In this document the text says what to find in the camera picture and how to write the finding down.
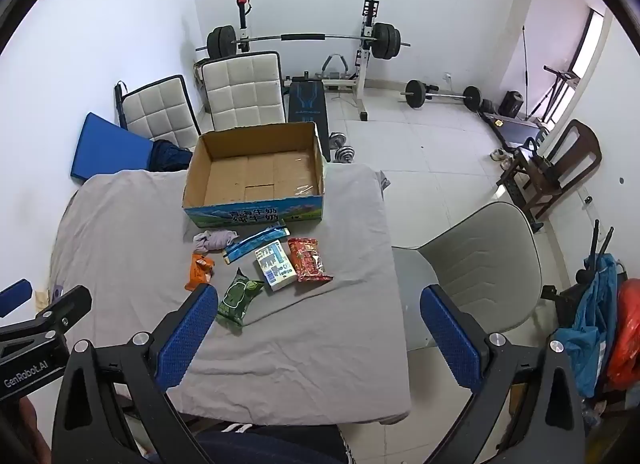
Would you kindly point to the black treadmill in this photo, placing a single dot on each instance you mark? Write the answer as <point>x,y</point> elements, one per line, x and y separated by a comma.
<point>520,131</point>

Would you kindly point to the red bag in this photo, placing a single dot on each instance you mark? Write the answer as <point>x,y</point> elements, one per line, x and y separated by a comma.
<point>627,334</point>

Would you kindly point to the blue packet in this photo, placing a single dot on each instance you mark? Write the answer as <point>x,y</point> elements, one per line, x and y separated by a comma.
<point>250,245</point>

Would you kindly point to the brown wooden chair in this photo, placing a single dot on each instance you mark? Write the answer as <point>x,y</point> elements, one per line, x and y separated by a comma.
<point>580,143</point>

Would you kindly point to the white and blue tissue pack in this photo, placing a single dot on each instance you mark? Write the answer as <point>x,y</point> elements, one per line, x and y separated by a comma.
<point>275,266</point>

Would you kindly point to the person's left forearm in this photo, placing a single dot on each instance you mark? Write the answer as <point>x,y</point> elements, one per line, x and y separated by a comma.
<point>35,421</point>

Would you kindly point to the white squat rack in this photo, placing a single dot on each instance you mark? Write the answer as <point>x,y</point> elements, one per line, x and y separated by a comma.
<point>368,61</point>

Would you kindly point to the chrome dumbbell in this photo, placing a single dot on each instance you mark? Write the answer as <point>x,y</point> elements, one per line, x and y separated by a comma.
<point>338,138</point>
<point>345,153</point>

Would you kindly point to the blue mat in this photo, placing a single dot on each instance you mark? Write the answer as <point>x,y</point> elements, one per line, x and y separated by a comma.
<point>105,148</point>

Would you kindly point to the person's dark trousers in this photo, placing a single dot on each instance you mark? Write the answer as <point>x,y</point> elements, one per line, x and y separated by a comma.
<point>280,444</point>

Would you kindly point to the short barbell with black plates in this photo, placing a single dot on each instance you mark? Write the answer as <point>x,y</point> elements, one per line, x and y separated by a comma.
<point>415,92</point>

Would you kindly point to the purple towel cloth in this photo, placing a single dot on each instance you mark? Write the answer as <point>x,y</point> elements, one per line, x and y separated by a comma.
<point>215,240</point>

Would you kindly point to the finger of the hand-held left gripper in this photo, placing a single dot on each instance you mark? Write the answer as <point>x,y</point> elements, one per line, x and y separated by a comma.
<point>12,296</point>
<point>70,306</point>

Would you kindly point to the red snack packet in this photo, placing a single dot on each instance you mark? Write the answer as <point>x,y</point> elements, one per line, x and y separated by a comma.
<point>308,260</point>

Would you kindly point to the white shoe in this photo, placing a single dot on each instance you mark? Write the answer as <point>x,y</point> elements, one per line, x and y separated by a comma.
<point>506,160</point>
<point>496,153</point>

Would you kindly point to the cardboard box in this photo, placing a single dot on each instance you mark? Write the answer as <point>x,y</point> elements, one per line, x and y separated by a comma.
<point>250,173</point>

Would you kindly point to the dark blue cloth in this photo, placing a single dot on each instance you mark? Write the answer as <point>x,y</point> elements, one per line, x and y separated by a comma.
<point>170,156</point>

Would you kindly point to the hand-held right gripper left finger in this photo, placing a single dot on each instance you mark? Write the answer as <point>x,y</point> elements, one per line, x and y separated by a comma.
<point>187,339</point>

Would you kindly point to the orange snack packet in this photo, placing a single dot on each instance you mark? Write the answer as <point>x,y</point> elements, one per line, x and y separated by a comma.
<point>199,271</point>

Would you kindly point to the black folding stand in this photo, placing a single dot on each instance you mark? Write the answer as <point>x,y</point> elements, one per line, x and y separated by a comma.
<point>557,76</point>

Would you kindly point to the grey tablecloth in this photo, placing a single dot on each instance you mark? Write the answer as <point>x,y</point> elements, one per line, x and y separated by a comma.
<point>310,344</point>

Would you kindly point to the black pole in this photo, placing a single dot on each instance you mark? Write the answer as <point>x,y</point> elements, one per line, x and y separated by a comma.
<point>120,103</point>

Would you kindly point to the window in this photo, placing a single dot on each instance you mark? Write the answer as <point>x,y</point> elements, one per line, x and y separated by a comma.
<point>592,43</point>

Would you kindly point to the green wet wipe packet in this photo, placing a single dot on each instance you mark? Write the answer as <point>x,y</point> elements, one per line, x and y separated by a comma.
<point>237,296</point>

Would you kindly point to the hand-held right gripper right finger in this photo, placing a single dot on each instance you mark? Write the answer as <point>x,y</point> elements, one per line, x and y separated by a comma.
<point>450,339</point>

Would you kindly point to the long barbell with black plates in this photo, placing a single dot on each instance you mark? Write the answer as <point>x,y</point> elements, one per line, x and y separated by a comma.
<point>300,37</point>

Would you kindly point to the grey plastic chair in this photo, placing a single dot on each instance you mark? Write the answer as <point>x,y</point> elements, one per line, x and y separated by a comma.
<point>480,254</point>

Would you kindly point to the thin upright bar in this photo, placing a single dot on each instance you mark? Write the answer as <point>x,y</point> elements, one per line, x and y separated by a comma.
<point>525,58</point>

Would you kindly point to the blue jacket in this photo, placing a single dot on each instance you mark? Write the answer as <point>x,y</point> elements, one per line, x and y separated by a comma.
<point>592,324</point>

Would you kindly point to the black weight bench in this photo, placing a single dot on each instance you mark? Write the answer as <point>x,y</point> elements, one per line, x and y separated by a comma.
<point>306,98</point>

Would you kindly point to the white padded chair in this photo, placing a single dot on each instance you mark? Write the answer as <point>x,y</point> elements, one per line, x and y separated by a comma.
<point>240,88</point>
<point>155,113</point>

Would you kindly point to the black speaker box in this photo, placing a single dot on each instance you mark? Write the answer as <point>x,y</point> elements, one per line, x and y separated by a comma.
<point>512,103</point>

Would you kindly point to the black rack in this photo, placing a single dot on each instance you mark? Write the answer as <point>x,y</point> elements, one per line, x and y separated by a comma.
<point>565,301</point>

